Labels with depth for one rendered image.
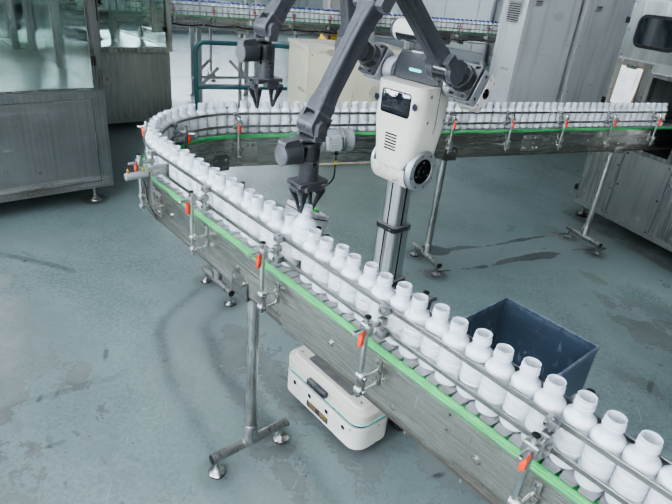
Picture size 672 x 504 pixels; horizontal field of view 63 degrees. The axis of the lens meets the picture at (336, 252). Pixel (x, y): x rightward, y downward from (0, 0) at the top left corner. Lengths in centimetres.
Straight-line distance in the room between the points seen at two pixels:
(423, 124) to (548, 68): 577
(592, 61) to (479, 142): 458
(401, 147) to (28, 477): 189
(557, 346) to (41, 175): 379
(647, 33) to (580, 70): 298
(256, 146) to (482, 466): 223
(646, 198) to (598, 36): 352
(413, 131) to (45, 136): 311
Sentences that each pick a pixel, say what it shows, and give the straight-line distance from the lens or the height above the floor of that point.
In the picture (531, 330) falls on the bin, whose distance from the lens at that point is 181.
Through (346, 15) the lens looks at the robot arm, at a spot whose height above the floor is 169.
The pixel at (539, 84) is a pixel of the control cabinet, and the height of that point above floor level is 79.
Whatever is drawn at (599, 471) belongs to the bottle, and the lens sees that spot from 117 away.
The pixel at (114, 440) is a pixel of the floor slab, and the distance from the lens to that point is 258.
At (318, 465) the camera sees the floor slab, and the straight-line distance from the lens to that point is 243.
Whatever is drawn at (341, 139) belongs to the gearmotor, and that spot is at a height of 101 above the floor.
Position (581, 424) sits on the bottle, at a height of 112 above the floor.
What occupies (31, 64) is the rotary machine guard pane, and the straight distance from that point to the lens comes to 442.
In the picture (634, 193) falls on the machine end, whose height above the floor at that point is 43.
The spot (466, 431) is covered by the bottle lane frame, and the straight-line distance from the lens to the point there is 129.
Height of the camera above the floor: 182
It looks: 27 degrees down
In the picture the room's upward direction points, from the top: 6 degrees clockwise
